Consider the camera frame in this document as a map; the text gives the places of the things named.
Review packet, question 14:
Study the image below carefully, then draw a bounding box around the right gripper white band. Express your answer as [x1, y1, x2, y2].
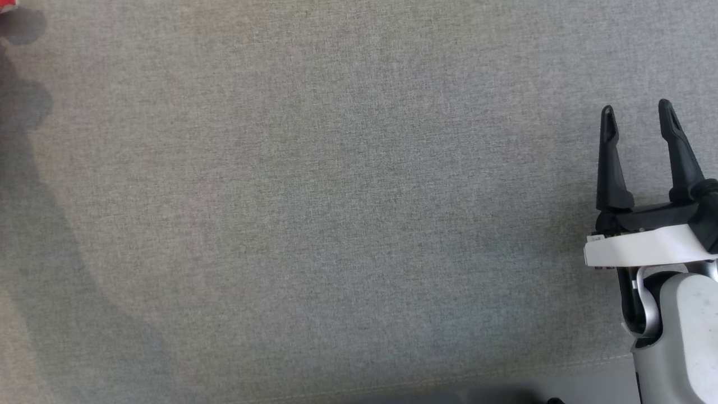
[583, 99, 718, 269]

